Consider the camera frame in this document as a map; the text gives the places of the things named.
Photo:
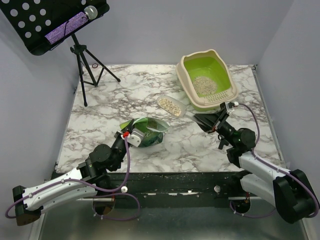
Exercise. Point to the microphone with purple handle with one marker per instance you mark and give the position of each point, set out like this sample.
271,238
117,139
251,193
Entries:
88,14

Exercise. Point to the black binder clip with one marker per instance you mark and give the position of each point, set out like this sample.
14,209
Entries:
222,142

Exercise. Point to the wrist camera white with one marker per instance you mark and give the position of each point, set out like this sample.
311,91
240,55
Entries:
134,138
230,106

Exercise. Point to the cat litter pile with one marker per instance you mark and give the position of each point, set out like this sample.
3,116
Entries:
204,86

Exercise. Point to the translucent plastic scoop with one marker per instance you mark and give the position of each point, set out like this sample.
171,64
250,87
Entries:
171,106

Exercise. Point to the black music stand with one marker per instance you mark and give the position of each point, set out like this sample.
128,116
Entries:
33,19

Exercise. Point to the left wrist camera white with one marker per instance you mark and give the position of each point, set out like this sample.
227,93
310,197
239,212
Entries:
134,138

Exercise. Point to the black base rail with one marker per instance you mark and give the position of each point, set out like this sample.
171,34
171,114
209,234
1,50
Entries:
184,189

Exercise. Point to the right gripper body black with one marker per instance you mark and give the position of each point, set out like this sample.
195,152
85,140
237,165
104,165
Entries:
218,120

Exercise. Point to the green beige litter box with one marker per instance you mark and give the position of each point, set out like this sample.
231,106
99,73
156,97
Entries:
206,63

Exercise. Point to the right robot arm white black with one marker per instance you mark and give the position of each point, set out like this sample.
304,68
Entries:
289,191

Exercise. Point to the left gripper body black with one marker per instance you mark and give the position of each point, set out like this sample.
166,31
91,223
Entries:
119,145

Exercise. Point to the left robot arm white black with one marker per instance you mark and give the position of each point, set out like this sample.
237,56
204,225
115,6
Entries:
88,179

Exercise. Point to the green litter bag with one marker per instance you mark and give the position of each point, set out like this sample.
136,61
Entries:
153,128

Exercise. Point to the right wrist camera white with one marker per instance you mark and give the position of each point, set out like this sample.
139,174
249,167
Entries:
230,106

